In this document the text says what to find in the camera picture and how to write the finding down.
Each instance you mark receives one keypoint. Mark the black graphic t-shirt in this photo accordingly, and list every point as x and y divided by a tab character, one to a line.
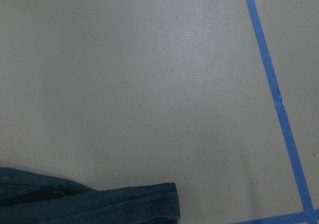
29	198

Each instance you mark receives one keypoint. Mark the blue tape grid lines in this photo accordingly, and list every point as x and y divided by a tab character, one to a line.
274	84

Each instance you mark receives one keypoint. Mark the brown paper table cover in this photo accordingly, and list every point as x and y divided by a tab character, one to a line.
116	93

